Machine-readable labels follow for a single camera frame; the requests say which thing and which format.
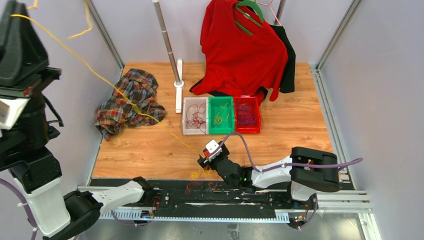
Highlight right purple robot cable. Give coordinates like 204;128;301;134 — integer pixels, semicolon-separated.
205;131;364;230

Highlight thin purple cable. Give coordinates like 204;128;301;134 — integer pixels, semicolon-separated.
237;96;259;128

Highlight thin red cable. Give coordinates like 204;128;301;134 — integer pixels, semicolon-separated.
184;103;208;130

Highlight green plastic bin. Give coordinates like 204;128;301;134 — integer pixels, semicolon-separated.
208;96;235;135

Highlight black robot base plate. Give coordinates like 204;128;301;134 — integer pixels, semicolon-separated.
133;180;317;222

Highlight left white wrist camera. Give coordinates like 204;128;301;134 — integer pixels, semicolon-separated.
0;98;30;130

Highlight red t-shirt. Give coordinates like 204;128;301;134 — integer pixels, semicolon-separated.
190;0;288;101

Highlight white rack base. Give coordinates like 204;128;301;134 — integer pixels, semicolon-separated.
173;59;185;114

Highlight plaid flannel shirt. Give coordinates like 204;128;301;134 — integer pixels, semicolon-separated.
95;68;167;141

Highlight black t-shirt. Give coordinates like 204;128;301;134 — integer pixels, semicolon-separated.
270;25;296;94

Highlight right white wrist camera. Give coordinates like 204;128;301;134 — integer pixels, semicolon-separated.
203;139;223;163

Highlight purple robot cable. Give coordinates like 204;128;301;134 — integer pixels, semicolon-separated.
0;178;153;240
205;131;364;230

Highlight green clothes hanger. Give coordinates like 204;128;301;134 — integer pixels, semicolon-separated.
231;0;265;36

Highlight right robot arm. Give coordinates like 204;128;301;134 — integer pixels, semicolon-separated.
197;146;341;209

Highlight pink clothes hanger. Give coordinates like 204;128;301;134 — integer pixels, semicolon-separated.
255;0;283;26

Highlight white plastic bin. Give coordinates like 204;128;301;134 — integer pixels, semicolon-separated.
182;97;209;135

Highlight thin yellow cable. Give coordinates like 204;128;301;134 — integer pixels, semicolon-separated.
213;101;233;125
9;0;201;155

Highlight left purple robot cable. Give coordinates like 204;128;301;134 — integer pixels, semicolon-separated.
0;178;153;240

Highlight red plastic bin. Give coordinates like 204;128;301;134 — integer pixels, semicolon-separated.
233;95;262;134

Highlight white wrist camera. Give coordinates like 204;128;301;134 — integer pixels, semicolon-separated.
203;139;223;163
0;98;30;130

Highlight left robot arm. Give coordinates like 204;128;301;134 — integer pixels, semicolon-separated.
0;0;153;240

